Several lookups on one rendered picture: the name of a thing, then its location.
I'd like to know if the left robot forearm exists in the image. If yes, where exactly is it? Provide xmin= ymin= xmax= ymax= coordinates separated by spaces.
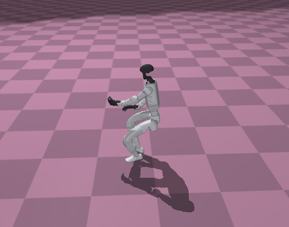
xmin=117 ymin=97 xmax=136 ymax=107

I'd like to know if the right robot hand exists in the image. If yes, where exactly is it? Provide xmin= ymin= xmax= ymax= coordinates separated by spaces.
xmin=123 ymin=105 xmax=139 ymax=111

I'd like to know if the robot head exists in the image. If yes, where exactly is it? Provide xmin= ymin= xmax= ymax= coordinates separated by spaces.
xmin=140 ymin=64 xmax=155 ymax=84

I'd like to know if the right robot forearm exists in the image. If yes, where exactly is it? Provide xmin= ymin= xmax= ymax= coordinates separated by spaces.
xmin=136 ymin=98 xmax=146 ymax=110

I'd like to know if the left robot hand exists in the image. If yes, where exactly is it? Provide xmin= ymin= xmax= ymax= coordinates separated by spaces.
xmin=108 ymin=96 xmax=121 ymax=106

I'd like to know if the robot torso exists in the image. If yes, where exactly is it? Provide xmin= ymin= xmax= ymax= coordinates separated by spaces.
xmin=143 ymin=79 xmax=160 ymax=125

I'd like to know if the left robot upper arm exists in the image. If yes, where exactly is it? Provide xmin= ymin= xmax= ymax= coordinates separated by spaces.
xmin=133 ymin=86 xmax=154 ymax=103

